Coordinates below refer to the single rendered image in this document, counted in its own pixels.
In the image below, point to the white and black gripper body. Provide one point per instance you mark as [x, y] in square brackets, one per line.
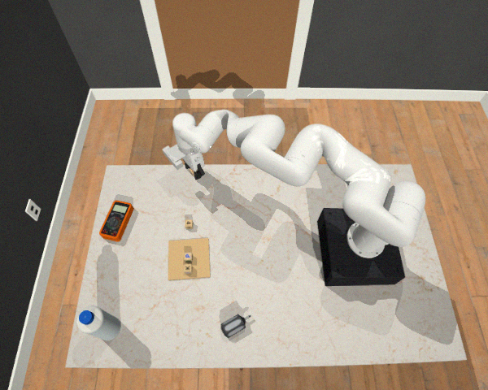
[193, 160]

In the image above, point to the tan flat mat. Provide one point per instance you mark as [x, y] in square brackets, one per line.
[201, 261]

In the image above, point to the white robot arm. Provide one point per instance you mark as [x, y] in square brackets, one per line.
[391, 214]

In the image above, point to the white bottle with blue cap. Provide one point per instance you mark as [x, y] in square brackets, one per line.
[94, 321]

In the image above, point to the orange digital multimeter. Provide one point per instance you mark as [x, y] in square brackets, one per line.
[116, 221]

